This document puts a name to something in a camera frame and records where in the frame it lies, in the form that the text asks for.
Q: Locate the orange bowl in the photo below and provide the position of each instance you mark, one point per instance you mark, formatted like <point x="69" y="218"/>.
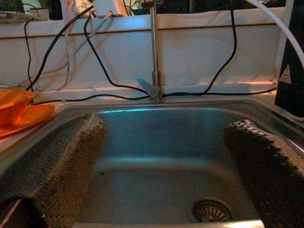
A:
<point x="12" y="99"/>

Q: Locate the chrome sink faucet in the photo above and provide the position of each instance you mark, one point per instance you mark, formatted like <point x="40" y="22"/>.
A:
<point x="154" y="47"/>

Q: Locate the white power adapter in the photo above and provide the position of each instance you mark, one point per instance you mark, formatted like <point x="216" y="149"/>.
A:
<point x="107" y="7"/>

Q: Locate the orange plate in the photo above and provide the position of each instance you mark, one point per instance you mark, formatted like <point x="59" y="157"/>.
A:
<point x="35" y="114"/>

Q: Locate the metal sink drain strainer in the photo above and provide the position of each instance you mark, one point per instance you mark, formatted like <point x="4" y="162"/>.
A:
<point x="211" y="211"/>

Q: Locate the stainless steel sink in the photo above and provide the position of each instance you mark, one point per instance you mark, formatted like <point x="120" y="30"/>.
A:
<point x="152" y="142"/>

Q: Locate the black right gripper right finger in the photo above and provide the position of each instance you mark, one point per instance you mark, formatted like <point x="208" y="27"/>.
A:
<point x="273" y="180"/>

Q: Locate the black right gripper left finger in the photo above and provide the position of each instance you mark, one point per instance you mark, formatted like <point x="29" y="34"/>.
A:
<point x="59" y="166"/>

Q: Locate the black box with white triangle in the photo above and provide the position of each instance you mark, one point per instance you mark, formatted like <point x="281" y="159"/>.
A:
<point x="292" y="95"/>

